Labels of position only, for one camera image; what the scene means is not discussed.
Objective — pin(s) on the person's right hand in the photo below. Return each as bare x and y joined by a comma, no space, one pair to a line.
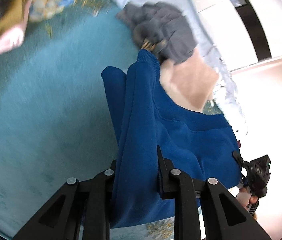
246,198

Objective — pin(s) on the light blue floral pillow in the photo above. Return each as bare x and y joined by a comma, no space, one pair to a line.
224,93

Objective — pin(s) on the beige fuzzy sweater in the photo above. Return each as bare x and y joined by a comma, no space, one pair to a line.
189,84

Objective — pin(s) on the teal floral bed blanket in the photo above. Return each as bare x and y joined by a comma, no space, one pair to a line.
54,119

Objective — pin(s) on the blue snoopy sweatshirt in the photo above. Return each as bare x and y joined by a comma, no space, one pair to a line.
146,121

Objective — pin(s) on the grey crumpled sweatshirt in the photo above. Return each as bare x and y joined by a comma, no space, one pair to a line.
160,28

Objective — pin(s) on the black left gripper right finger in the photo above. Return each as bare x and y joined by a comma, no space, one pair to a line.
207,201

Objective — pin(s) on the pink folded garment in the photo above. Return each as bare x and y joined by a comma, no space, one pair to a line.
14,36

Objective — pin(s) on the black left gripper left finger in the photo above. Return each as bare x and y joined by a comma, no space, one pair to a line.
78,208

